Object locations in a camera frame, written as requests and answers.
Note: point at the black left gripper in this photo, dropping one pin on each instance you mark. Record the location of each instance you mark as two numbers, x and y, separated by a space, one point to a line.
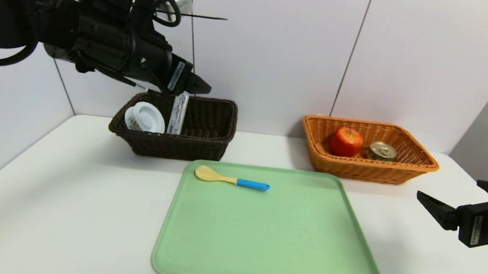
178 78

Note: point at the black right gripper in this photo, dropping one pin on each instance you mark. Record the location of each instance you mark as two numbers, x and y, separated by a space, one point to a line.
476 224

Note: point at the grey translucent pen case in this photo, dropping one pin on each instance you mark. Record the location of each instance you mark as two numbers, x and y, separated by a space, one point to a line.
178 114

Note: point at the white perforated plastic cup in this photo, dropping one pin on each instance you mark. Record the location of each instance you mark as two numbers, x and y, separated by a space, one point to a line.
148 118

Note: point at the tin can with gold lid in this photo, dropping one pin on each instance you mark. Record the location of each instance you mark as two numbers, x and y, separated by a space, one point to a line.
382 150

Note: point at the red apple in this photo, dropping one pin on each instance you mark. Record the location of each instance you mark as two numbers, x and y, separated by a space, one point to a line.
345 142

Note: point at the dark brown wicker basket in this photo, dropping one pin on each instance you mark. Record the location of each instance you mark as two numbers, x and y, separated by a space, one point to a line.
209 124

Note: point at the orange wicker basket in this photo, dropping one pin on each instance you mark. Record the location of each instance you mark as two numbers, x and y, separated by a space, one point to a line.
314 158

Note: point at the light green plastic tray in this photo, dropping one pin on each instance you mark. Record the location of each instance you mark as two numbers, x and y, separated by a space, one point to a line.
277 249

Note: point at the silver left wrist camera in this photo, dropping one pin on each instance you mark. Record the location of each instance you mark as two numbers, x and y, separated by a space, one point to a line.
183 1

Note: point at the black left camera bracket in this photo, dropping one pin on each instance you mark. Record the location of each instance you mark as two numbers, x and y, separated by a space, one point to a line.
147 4

